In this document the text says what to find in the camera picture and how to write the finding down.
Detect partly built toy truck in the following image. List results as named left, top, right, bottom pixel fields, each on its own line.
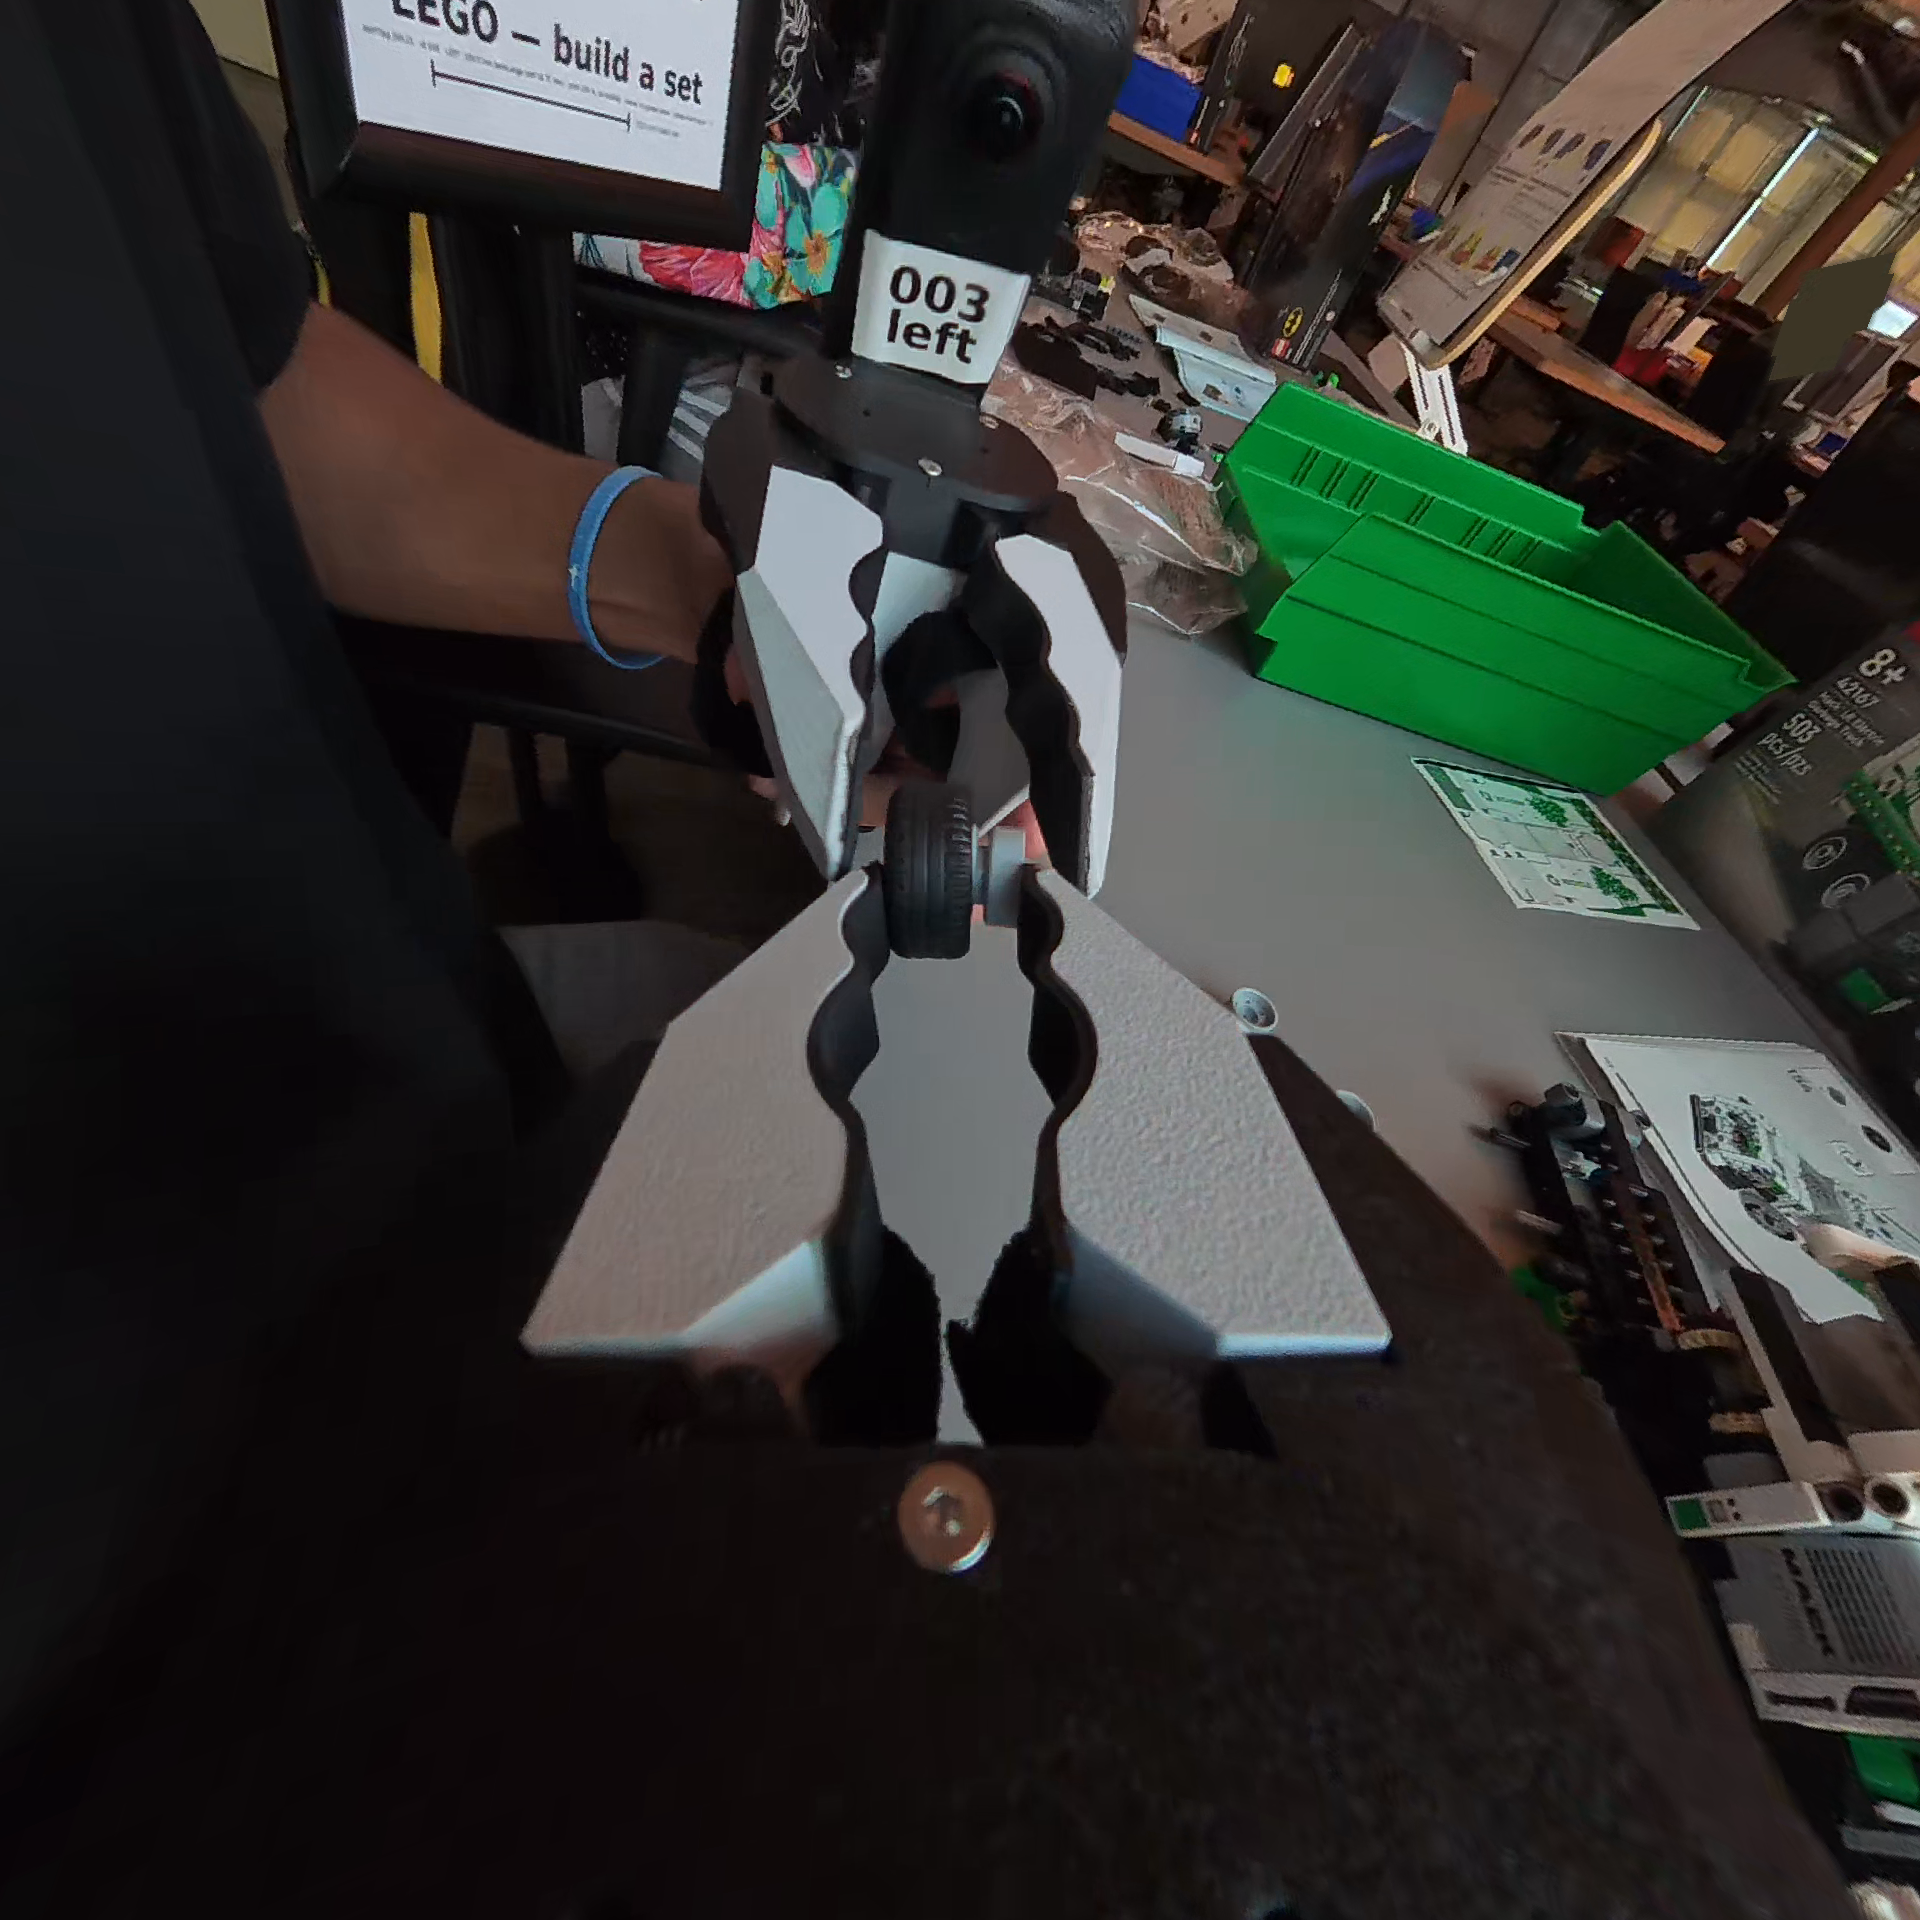
left=1472, top=1079, right=1920, bottom=1887

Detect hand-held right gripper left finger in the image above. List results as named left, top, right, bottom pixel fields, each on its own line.
left=521, top=871, right=890, bottom=1360

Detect metal board stand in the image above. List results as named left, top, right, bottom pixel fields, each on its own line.
left=1403, top=340, right=1472, bottom=456

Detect dark set box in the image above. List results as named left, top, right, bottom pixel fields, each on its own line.
left=1236, top=19, right=1479, bottom=377

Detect person's left forearm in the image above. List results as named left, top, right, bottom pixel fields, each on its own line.
left=257, top=292, right=639, bottom=668

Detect blue wristband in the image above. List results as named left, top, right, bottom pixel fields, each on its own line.
left=567, top=461, right=672, bottom=674

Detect toy truck set box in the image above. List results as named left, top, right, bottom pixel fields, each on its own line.
left=1654, top=620, right=1920, bottom=1095

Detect black toy brick parts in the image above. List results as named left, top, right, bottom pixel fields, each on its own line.
left=1010, top=275, right=1204, bottom=407

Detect long wooden background table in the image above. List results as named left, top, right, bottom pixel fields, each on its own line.
left=1479, top=301, right=1727, bottom=452

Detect green plastic bin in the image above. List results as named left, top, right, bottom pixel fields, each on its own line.
left=1219, top=377, right=1797, bottom=801

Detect person's left hand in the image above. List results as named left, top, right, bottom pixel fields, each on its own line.
left=624, top=473, right=750, bottom=679

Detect green white sticker sheet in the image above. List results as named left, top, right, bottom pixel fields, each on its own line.
left=1408, top=754, right=1700, bottom=933

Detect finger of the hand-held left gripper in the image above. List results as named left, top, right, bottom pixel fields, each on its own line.
left=731, top=461, right=890, bottom=888
left=957, top=528, right=1130, bottom=901

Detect clear plastic bag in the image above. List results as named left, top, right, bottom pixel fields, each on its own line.
left=982, top=359, right=1259, bottom=631

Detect small blue background bin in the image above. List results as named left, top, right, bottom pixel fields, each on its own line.
left=1117, top=53, right=1206, bottom=140

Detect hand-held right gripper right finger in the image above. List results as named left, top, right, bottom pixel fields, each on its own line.
left=1019, top=871, right=1395, bottom=1360

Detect black framed sign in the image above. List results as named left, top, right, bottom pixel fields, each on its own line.
left=267, top=0, right=788, bottom=257

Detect instruction booklet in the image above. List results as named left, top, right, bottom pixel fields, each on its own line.
left=1557, top=1031, right=1920, bottom=1325

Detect black rubber tire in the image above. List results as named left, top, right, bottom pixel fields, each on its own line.
left=879, top=781, right=982, bottom=968

